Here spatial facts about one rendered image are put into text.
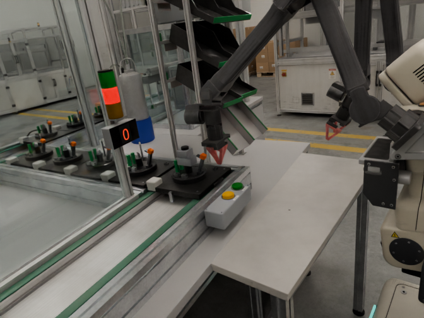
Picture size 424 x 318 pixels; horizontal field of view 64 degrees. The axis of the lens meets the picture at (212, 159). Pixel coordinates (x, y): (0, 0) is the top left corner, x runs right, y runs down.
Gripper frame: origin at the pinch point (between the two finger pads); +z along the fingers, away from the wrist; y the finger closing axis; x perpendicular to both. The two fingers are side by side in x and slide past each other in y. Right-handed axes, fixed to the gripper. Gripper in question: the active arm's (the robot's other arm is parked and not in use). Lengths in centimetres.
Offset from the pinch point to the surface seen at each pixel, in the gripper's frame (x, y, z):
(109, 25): -119, -81, -57
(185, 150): -13.5, 0.8, -4.1
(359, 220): 41, -50, 47
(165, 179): -22.8, 4.3, 7.2
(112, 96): -24.0, 19.6, -29.1
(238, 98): -4.3, -29.4, -16.2
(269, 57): -283, -806, 48
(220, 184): -0.4, 0.8, 8.6
